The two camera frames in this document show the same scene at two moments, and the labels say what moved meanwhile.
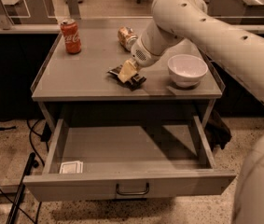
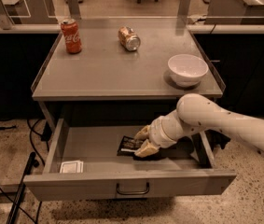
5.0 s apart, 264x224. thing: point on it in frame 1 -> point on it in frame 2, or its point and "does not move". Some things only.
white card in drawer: (72, 167) does not move
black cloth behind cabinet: (216, 131) does not move
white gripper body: (142, 56) -> (157, 132)
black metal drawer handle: (132, 193) does not move
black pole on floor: (30, 164) does not move
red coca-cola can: (72, 40) does not move
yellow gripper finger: (128, 70) -> (146, 149)
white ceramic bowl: (187, 70) does not move
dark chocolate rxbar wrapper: (132, 83) -> (128, 146)
